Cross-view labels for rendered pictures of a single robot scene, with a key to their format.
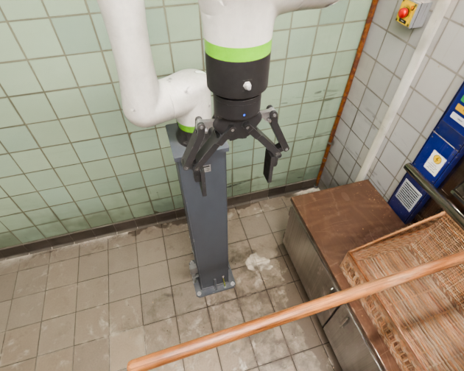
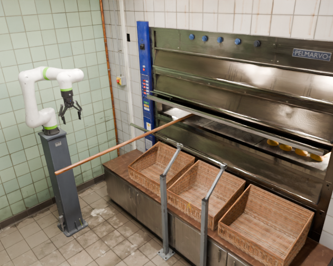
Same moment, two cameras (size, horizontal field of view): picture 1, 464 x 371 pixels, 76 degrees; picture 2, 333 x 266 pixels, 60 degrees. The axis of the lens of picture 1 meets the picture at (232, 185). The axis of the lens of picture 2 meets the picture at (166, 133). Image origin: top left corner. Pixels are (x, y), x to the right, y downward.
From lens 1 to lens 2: 2.00 m
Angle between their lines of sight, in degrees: 31
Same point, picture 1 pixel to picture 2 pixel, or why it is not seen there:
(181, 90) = (46, 113)
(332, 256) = (125, 176)
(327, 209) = (120, 162)
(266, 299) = (107, 224)
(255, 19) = (68, 84)
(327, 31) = (95, 92)
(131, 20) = (32, 93)
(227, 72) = (65, 93)
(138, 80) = (33, 110)
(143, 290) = (31, 247)
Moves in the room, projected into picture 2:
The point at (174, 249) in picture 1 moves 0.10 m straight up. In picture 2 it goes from (45, 224) to (43, 217)
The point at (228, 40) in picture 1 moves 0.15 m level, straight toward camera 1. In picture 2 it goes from (65, 87) to (68, 92)
